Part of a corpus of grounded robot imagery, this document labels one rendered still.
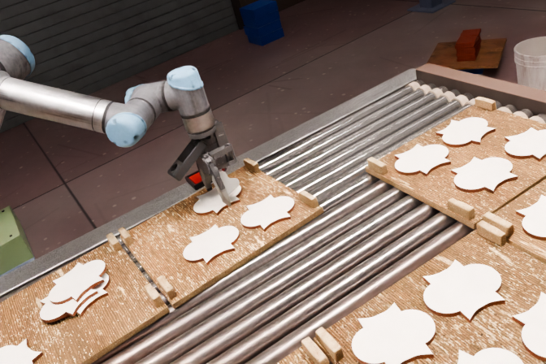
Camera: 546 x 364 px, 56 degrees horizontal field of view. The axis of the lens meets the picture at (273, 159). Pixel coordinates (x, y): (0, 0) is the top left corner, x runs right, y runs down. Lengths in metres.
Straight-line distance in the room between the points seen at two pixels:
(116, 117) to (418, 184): 0.70
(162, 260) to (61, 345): 0.27
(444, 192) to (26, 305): 0.99
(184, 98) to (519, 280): 0.79
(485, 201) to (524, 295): 0.27
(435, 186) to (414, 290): 0.33
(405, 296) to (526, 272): 0.22
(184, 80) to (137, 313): 0.52
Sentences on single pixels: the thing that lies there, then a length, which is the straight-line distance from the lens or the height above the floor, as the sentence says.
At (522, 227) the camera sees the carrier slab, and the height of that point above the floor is 0.94.
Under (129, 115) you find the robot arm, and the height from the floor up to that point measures 1.27.
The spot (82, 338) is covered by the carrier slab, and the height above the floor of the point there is 0.94.
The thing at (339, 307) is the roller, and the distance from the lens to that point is 1.02.
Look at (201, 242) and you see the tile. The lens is 1.25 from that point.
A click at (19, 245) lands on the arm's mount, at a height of 0.92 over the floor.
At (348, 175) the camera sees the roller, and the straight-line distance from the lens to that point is 1.37.
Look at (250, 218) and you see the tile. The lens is 1.26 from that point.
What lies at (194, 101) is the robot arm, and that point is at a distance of 1.24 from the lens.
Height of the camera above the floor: 1.66
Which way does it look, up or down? 29 degrees down
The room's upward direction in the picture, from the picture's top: 16 degrees counter-clockwise
